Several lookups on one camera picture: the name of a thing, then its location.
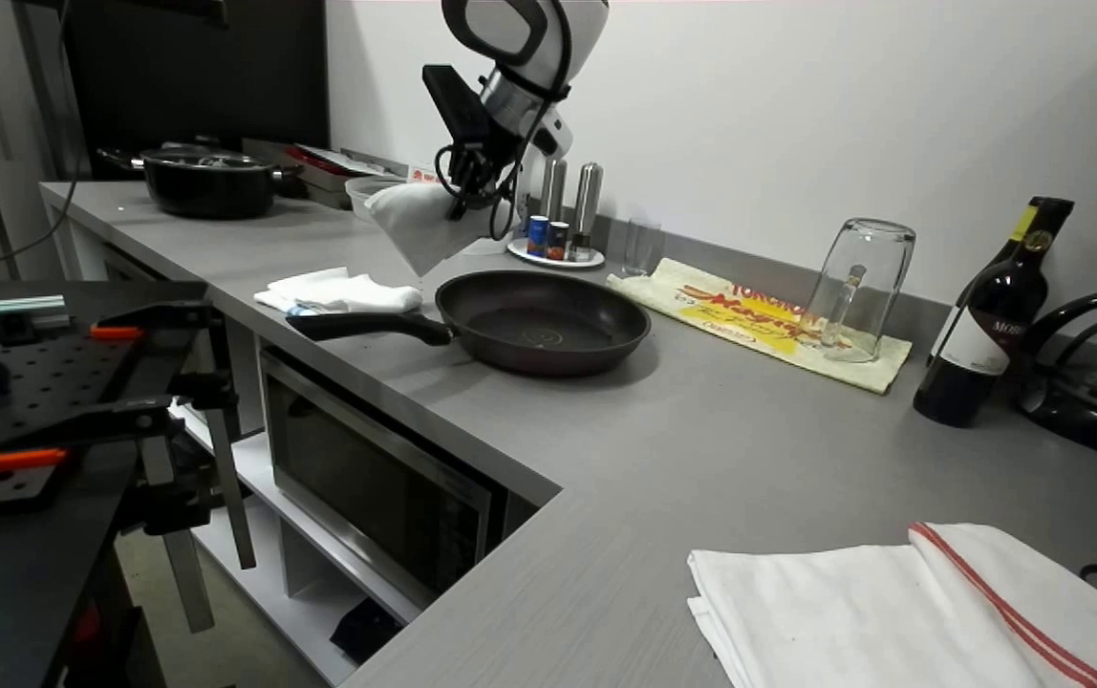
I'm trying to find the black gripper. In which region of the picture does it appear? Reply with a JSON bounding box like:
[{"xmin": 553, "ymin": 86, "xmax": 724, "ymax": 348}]
[{"xmin": 440, "ymin": 124, "xmax": 530, "ymax": 213}]

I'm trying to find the white and blue towel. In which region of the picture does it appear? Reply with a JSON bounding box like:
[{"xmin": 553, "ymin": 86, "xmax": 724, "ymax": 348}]
[{"xmin": 363, "ymin": 175, "xmax": 501, "ymax": 281}]

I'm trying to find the black frying pan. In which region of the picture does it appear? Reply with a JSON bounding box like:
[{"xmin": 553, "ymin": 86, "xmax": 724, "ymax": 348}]
[{"xmin": 282, "ymin": 264, "xmax": 652, "ymax": 383}]

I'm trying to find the plain white towel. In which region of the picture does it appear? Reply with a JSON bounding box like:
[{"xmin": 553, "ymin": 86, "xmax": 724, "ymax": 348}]
[{"xmin": 252, "ymin": 264, "xmax": 427, "ymax": 322}]

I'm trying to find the white towel with red stripe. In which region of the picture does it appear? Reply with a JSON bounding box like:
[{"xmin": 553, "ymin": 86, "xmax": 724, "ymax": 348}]
[{"xmin": 686, "ymin": 515, "xmax": 1097, "ymax": 688}]

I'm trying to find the steel shaker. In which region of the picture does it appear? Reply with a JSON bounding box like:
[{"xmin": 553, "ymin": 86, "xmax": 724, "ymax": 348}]
[
  {"xmin": 572, "ymin": 160, "xmax": 607, "ymax": 241},
  {"xmin": 539, "ymin": 155, "xmax": 568, "ymax": 223}
]

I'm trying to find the clear plastic container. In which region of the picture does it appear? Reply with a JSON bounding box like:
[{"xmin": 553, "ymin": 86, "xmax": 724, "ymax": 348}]
[{"xmin": 345, "ymin": 171, "xmax": 382, "ymax": 213}]

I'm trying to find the white plate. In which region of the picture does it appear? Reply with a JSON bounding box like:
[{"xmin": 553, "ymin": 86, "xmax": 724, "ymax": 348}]
[{"xmin": 501, "ymin": 232, "xmax": 613, "ymax": 274}]

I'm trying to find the flat box with red edge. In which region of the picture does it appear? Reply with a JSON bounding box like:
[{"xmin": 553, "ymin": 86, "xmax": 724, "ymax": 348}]
[{"xmin": 275, "ymin": 139, "xmax": 413, "ymax": 212}]

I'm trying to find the small clear tumbler glass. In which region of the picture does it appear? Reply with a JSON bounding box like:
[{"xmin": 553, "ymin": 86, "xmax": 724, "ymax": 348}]
[{"xmin": 607, "ymin": 220, "xmax": 674, "ymax": 283}]

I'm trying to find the black cooking pot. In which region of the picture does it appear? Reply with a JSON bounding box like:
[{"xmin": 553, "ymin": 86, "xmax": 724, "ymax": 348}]
[{"xmin": 94, "ymin": 133, "xmax": 287, "ymax": 223}]

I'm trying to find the yellow cloth with red print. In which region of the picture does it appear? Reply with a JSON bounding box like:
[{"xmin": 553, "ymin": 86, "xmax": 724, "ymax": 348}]
[{"xmin": 607, "ymin": 257, "xmax": 919, "ymax": 398}]

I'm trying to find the built-in microwave oven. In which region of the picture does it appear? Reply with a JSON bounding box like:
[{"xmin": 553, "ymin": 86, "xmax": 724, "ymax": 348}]
[{"xmin": 257, "ymin": 348, "xmax": 510, "ymax": 603}]

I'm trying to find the upturned clear drinking glass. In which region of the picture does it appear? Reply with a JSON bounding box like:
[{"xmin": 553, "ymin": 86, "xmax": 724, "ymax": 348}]
[{"xmin": 808, "ymin": 213, "xmax": 921, "ymax": 369}]

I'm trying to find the wine bottle with yellow neck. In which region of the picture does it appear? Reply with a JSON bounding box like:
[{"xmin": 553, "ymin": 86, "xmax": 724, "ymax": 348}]
[{"xmin": 910, "ymin": 193, "xmax": 1079, "ymax": 434}]

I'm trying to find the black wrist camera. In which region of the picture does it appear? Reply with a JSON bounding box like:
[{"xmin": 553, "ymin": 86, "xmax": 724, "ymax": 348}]
[{"xmin": 420, "ymin": 63, "xmax": 501, "ymax": 170}]

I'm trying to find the black clamp with orange handle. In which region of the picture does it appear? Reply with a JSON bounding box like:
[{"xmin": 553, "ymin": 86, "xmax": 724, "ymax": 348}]
[
  {"xmin": 83, "ymin": 302, "xmax": 245, "ymax": 413},
  {"xmin": 0, "ymin": 394, "xmax": 261, "ymax": 640}
]

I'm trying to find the black perforated mount plate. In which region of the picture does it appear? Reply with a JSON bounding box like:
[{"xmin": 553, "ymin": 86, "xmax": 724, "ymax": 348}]
[{"xmin": 0, "ymin": 297, "xmax": 213, "ymax": 515}]

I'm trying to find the aluminium mounting rail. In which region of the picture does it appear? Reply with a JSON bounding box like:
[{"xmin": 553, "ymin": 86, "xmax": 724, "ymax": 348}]
[{"xmin": 0, "ymin": 290, "xmax": 73, "ymax": 322}]

